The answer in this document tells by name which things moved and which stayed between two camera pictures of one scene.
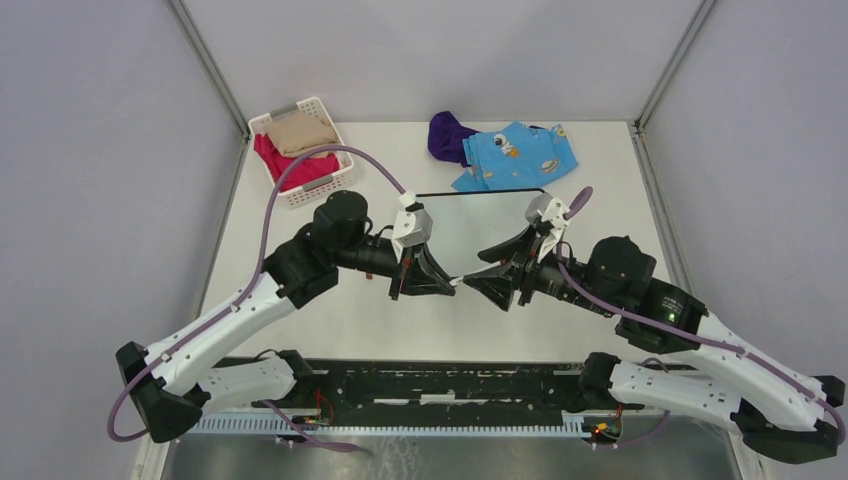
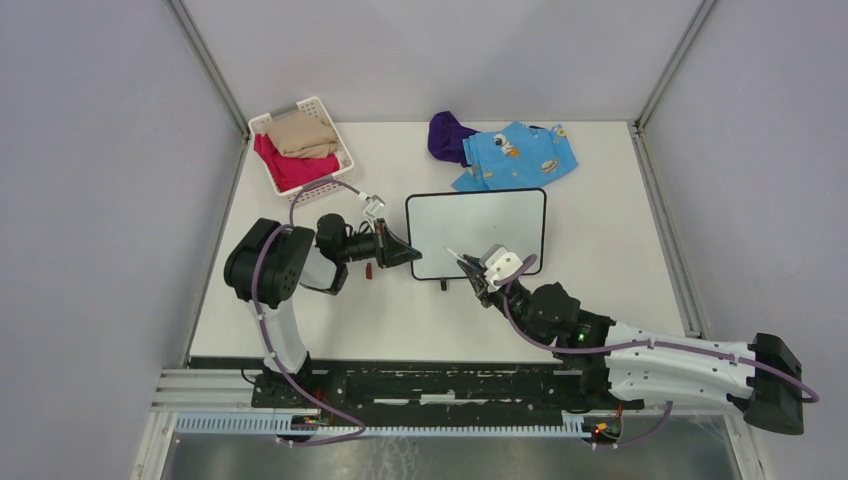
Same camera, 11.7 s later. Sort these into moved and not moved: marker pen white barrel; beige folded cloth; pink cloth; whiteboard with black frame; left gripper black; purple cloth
Moved: marker pen white barrel; left gripper black
Not moved: beige folded cloth; pink cloth; purple cloth; whiteboard with black frame
